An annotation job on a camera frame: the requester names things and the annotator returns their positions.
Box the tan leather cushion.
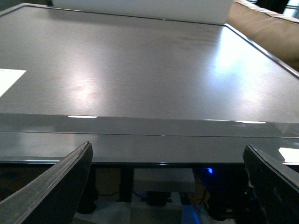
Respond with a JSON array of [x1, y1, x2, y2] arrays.
[[227, 0, 299, 70]]

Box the grey front-load washing machine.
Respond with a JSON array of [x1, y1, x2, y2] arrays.
[[0, 4, 299, 167]]

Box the white paper label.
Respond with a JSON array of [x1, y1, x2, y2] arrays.
[[0, 69, 26, 97]]

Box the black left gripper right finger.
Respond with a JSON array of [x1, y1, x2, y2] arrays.
[[242, 145, 299, 224]]

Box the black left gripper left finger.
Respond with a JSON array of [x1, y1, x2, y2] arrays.
[[0, 141, 93, 224]]

